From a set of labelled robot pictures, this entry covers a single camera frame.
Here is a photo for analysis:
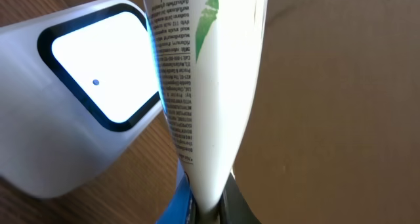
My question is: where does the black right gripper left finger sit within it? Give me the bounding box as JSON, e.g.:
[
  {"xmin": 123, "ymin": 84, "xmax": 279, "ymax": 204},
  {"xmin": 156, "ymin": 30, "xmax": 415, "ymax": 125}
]
[{"xmin": 156, "ymin": 161, "xmax": 197, "ymax": 224}]

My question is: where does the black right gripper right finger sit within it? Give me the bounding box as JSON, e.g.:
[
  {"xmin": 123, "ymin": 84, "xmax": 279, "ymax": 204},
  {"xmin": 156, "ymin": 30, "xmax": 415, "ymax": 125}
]
[{"xmin": 219, "ymin": 173, "xmax": 261, "ymax": 224}]

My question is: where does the white tube with gold cap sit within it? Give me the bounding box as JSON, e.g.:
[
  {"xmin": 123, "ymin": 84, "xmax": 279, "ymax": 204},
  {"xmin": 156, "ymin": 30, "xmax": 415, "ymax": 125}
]
[{"xmin": 144, "ymin": 0, "xmax": 268, "ymax": 214}]

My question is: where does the white barcode scanner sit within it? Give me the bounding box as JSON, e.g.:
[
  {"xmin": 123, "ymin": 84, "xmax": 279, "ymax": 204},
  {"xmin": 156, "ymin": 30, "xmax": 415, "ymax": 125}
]
[{"xmin": 1, "ymin": 0, "xmax": 162, "ymax": 198}]

